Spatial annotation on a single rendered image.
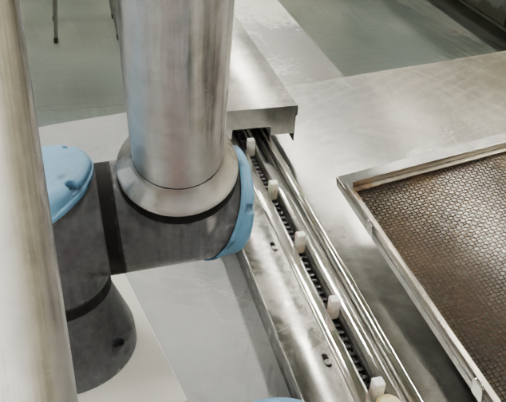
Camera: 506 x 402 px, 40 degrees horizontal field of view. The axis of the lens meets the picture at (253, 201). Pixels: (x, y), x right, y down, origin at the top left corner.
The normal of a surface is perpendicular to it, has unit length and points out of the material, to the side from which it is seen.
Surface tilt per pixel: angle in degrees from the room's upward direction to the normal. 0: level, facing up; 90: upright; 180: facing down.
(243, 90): 0
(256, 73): 0
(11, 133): 62
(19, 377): 51
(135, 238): 76
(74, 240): 69
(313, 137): 0
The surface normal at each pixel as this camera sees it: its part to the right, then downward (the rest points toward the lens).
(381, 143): 0.04, -0.82
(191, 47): 0.32, 0.80
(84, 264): 0.25, 0.66
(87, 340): 0.57, 0.15
